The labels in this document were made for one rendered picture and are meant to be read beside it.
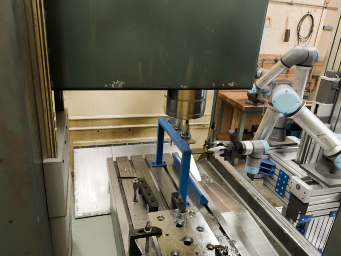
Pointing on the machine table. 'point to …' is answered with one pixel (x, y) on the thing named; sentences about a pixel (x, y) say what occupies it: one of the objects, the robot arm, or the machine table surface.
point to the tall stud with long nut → (135, 189)
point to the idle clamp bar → (142, 185)
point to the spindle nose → (184, 103)
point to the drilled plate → (180, 225)
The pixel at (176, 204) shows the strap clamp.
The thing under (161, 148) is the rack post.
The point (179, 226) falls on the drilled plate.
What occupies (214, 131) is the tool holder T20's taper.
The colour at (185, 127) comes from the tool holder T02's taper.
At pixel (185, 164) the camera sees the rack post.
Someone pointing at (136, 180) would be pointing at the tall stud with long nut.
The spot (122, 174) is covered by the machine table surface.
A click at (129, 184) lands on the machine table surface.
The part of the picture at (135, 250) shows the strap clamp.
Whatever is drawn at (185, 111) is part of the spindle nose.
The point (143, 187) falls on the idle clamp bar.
